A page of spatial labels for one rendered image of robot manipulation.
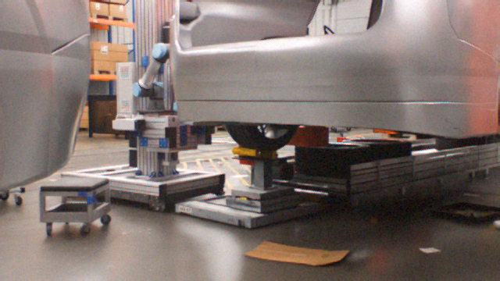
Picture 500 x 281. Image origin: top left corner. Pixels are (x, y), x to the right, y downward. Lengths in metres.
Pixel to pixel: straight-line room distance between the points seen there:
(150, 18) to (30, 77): 3.88
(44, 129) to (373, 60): 1.61
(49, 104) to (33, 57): 0.11
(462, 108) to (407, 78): 0.29
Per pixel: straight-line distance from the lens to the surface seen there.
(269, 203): 4.20
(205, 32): 3.77
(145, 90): 4.66
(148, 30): 5.08
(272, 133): 4.44
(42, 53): 1.26
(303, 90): 2.75
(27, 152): 1.25
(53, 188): 4.01
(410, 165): 5.39
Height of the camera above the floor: 0.93
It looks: 5 degrees down
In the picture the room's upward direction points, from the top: straight up
